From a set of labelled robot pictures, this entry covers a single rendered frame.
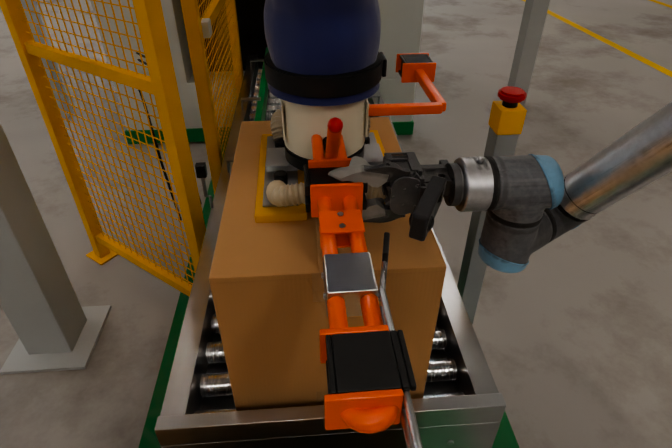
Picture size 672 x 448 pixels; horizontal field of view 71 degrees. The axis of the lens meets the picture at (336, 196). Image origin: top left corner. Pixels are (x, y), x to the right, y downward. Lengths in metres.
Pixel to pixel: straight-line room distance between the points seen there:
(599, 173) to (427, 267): 0.32
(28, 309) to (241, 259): 1.25
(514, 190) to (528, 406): 1.19
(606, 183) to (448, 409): 0.53
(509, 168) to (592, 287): 1.63
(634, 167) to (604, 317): 1.47
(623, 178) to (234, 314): 0.68
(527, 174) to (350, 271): 0.35
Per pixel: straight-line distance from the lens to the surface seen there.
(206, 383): 1.18
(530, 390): 1.92
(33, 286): 1.90
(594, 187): 0.89
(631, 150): 0.85
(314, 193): 0.72
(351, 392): 0.48
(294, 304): 0.85
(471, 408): 1.08
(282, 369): 0.99
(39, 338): 2.09
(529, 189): 0.80
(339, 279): 0.58
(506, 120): 1.31
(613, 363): 2.12
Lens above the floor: 1.50
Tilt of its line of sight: 34 degrees down
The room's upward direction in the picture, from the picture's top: straight up
